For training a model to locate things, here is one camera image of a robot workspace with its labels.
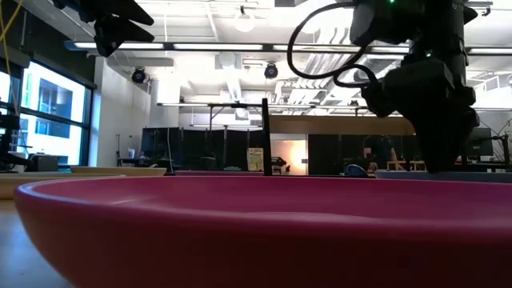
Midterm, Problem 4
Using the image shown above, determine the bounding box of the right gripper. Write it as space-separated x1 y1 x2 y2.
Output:
402 58 480 174

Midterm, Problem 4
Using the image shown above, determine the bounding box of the yellow poster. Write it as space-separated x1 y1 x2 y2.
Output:
246 147 265 172

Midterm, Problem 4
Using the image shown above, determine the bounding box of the magenta plate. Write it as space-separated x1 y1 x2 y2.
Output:
14 175 512 288

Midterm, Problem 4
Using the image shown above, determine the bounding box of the black background monitor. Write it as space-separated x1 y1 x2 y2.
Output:
467 127 494 158

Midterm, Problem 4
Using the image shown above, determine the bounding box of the wooden shelf with black legs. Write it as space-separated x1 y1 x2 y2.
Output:
262 98 417 177

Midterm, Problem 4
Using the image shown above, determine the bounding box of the person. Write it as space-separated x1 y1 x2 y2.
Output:
361 134 400 172

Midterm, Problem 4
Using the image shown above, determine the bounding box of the grey equipment box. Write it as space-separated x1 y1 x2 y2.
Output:
26 154 59 173

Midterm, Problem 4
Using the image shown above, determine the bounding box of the teal plate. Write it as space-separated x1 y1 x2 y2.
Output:
375 170 512 184

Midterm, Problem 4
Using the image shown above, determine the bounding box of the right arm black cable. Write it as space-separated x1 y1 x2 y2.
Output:
286 1 380 90

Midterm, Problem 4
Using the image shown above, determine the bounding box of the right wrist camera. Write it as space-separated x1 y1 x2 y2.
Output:
361 75 406 119

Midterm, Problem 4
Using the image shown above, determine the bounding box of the ceiling light strip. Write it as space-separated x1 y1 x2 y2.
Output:
467 47 512 56
271 44 411 54
74 41 165 51
172 42 264 51

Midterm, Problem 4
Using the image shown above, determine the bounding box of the large window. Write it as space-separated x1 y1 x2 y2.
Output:
0 59 94 167

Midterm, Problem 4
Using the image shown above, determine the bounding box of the black partition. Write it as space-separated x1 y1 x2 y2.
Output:
307 134 417 175
140 127 265 171

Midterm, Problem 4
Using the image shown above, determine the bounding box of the round pendant lamp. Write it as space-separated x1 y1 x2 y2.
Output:
234 5 257 34

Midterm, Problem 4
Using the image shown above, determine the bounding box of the purple plate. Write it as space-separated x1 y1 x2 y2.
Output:
174 170 265 178

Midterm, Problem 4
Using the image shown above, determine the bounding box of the thin yellow cord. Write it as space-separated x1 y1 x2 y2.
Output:
0 0 24 115

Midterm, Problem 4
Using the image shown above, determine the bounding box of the blue rounded object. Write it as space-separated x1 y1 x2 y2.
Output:
346 163 369 178

